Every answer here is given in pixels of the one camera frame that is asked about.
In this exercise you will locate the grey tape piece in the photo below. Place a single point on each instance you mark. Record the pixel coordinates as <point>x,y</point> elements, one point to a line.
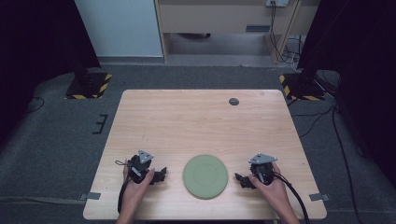
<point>319,197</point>
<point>91,196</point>

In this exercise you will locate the grey round table cap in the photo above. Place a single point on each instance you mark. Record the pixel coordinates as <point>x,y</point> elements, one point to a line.
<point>233,101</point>

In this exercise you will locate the person's left hand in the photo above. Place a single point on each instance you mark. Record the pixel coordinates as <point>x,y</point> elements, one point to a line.
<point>135,194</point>

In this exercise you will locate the green round plate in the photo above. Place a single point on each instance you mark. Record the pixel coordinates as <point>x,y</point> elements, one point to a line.
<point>205,175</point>

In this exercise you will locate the person's right hand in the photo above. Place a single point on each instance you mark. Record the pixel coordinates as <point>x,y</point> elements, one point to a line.
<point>275,194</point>

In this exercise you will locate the black striped stand base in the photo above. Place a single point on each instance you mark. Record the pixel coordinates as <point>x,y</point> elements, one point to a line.
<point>90,85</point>
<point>302,88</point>

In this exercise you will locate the white power strip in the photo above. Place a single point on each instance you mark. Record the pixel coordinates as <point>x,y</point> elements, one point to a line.
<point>276,2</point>

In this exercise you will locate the light wooden desk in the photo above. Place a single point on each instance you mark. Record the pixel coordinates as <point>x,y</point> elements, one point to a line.
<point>218,18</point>

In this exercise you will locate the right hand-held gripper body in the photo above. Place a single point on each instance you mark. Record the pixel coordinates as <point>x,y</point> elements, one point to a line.
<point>263,171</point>

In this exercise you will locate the black curtain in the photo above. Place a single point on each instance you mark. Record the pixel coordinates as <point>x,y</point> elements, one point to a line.
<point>361,62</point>
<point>37,46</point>

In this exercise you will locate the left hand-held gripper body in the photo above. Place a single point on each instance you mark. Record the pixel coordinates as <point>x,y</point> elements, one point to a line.
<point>137,169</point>

